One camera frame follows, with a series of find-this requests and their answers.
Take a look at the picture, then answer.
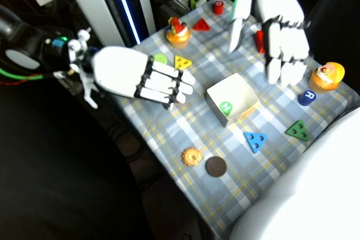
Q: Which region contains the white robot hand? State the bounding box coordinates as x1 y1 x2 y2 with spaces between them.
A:
90 45 196 111
228 0 312 85

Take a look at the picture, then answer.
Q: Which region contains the green cylinder block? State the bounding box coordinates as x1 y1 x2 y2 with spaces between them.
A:
219 101 233 116

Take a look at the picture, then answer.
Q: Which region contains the red cylinder block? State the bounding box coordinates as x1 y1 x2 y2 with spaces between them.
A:
212 0 226 15

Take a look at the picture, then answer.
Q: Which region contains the white paper box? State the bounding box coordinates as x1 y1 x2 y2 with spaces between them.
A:
206 73 259 128

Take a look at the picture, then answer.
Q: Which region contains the blue round R block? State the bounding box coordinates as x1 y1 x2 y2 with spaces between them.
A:
298 90 317 106

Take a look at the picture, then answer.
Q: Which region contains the green round disc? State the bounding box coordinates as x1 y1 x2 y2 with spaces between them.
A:
153 53 169 65

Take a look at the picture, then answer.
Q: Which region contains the red rectangular block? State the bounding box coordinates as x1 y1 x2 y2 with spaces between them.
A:
254 30 267 55

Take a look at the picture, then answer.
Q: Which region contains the yellow triangle block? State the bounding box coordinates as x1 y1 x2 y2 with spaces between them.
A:
174 55 193 70

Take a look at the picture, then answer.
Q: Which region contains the toy cupcake with strawberry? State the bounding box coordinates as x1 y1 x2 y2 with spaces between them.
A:
165 16 192 49

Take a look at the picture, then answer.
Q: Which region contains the red triangle block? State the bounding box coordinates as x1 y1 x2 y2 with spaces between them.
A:
192 18 211 31

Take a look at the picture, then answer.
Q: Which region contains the toy cupcake with yellow cream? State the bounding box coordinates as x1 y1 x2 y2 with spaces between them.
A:
308 61 346 93

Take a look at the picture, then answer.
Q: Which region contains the white power strip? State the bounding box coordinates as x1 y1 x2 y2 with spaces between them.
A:
174 0 192 11

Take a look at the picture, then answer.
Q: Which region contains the blue plaid tablecloth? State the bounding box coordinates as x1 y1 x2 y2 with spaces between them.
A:
111 0 355 240

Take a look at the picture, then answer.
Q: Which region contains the flower-shaped toy biscuit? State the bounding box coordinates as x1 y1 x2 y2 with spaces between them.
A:
181 147 203 167

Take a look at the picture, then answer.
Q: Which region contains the green triangle block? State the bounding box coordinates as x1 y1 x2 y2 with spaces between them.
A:
285 120 311 142

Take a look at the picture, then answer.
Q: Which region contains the round chocolate toy biscuit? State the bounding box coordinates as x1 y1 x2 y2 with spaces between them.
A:
205 156 228 178

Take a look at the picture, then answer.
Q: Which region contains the blue triangle block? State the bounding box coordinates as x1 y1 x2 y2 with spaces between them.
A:
243 132 268 154

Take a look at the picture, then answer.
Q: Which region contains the white rounded robot shell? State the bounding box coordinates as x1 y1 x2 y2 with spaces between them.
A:
229 107 360 240

